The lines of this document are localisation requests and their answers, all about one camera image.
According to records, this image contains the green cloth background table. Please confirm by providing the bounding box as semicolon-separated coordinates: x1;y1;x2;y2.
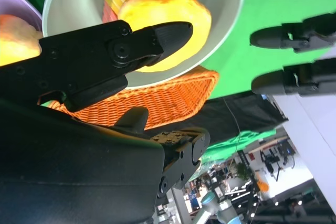
199;126;279;167

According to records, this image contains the orange white striped ring bread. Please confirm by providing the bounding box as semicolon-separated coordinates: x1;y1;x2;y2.
117;0;213;73

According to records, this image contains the plain yellow ring bread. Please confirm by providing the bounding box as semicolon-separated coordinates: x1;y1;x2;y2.
0;14;43;67

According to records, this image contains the black backdrop curtain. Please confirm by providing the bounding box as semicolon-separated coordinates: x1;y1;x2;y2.
144;91;289;154

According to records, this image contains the lilac plate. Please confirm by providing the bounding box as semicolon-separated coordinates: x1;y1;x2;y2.
0;0;43;32

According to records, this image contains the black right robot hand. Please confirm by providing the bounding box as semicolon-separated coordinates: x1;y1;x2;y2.
0;20;211;224

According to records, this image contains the orange wicker basket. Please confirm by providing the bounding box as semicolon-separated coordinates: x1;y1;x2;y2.
39;66;221;130

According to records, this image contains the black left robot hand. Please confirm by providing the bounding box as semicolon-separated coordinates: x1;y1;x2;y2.
249;13;336;97

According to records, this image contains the pale grey ceramic bowl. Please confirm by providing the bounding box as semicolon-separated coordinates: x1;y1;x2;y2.
41;0;246;88

